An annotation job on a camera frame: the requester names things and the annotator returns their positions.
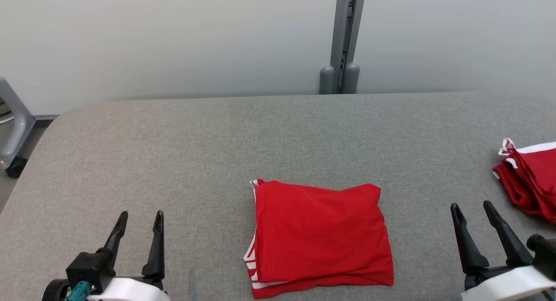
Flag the black cylindrical left gripper motor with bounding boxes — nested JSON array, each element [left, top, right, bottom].
[[42, 278, 72, 301]]

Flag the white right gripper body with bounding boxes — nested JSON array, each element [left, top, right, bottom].
[[461, 265, 556, 301]]

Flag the red shorts with white trim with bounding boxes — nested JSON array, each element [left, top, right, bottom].
[[492, 138, 556, 225]]

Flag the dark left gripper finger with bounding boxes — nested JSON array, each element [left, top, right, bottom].
[[142, 211, 165, 281], [96, 211, 129, 267]]

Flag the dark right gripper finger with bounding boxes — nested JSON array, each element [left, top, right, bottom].
[[450, 203, 490, 275], [483, 200, 534, 267]]

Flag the red basketball jersey white sleeves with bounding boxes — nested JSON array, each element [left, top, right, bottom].
[[243, 179, 394, 299]]

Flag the grey metal post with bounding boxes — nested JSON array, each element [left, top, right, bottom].
[[319, 0, 367, 95]]

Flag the grey metal frame with caster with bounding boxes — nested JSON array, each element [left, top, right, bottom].
[[0, 77, 36, 179]]

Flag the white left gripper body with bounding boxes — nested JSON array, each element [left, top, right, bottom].
[[89, 276, 171, 301]]

